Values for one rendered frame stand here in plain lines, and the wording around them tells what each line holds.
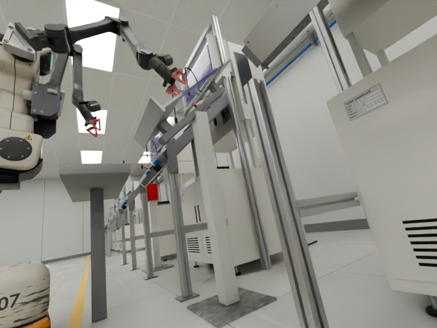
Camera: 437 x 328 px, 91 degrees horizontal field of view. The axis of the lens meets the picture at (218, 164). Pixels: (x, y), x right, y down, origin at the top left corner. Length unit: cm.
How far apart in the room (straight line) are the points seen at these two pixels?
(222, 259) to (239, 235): 44
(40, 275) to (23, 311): 9
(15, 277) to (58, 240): 904
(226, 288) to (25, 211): 959
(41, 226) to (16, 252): 96
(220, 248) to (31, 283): 59
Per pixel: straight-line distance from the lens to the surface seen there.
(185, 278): 113
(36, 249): 1002
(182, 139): 129
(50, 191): 1021
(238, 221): 132
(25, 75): 139
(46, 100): 127
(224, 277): 91
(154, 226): 219
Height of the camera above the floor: 30
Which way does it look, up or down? 15 degrees up
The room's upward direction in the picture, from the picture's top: 10 degrees counter-clockwise
